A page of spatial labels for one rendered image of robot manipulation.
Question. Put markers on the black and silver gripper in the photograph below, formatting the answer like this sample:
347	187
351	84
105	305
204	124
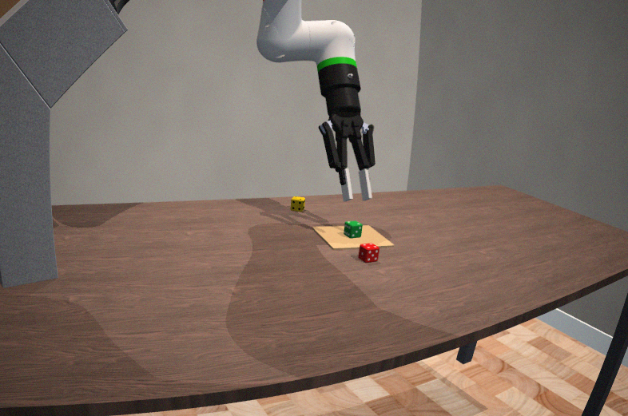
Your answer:
344	103

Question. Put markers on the tan flat mat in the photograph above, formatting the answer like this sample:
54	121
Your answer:
335	238

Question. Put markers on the red die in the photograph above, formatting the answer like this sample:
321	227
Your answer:
368	253

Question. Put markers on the green die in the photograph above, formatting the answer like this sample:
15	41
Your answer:
353	229

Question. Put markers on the yellow die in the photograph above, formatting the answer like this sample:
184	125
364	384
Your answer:
297	204

